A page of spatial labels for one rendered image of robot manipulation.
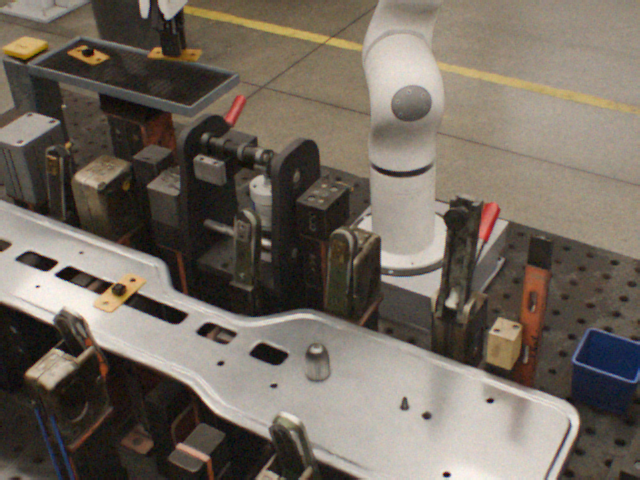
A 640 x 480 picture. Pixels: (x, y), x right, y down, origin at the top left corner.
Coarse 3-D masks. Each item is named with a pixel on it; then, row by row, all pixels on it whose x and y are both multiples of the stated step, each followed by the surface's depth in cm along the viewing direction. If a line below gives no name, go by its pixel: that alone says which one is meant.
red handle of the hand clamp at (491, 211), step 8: (488, 208) 119; (496, 208) 119; (488, 216) 119; (496, 216) 119; (488, 224) 118; (480, 232) 118; (488, 232) 118; (480, 240) 118; (480, 248) 118; (480, 256) 118; (456, 296) 116; (448, 304) 116; (456, 304) 116
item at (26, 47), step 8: (24, 40) 167; (32, 40) 166; (40, 40) 166; (8, 48) 164; (16, 48) 164; (24, 48) 164; (32, 48) 163; (40, 48) 165; (16, 56) 163; (24, 56) 162
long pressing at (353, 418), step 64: (0, 256) 139; (64, 256) 139; (128, 256) 138; (128, 320) 126; (192, 320) 126; (256, 320) 125; (320, 320) 124; (192, 384) 116; (256, 384) 115; (320, 384) 115; (384, 384) 114; (448, 384) 114; (512, 384) 113; (320, 448) 107; (384, 448) 106; (448, 448) 105; (512, 448) 105
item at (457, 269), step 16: (464, 208) 108; (480, 208) 109; (448, 224) 107; (464, 224) 107; (480, 224) 111; (448, 240) 112; (464, 240) 112; (448, 256) 113; (464, 256) 113; (448, 272) 114; (464, 272) 112; (448, 288) 116; (464, 288) 113; (464, 304) 115
